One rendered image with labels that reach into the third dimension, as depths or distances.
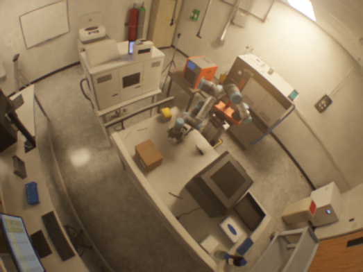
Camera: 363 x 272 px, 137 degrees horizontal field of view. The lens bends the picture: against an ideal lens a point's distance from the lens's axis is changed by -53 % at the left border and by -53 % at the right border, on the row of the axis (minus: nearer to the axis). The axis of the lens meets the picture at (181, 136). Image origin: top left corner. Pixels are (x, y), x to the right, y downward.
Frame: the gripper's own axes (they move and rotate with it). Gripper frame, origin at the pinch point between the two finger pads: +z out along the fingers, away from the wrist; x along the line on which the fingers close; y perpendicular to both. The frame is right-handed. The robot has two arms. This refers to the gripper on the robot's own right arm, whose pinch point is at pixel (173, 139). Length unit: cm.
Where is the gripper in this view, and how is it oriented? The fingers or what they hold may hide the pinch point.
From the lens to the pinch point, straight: 157.1
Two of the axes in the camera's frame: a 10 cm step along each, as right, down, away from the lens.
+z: -2.3, 5.4, 8.1
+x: -7.6, -6.2, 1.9
